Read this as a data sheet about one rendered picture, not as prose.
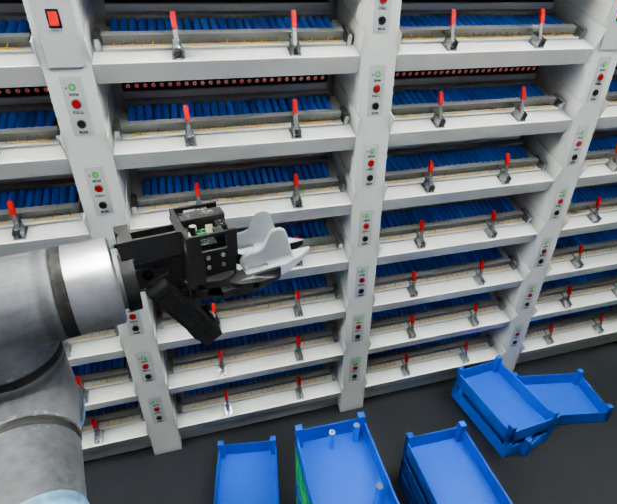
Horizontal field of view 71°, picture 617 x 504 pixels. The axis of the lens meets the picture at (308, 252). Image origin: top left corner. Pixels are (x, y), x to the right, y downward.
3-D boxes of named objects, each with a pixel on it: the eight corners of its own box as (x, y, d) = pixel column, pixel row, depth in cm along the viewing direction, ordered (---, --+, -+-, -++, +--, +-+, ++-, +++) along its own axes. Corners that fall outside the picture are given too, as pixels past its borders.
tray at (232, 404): (339, 396, 167) (345, 383, 156) (178, 432, 153) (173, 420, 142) (325, 349, 179) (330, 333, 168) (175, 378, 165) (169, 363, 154)
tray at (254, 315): (344, 317, 147) (351, 296, 136) (159, 350, 133) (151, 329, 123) (327, 270, 159) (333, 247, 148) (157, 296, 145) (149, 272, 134)
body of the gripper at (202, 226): (244, 228, 43) (117, 255, 38) (247, 295, 48) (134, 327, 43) (220, 198, 49) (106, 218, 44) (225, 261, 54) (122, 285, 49)
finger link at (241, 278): (285, 273, 48) (206, 291, 44) (285, 284, 48) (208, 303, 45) (270, 252, 51) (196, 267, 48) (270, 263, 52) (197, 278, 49)
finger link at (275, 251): (321, 225, 48) (241, 241, 45) (318, 269, 51) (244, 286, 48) (309, 213, 50) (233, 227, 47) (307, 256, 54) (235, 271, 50)
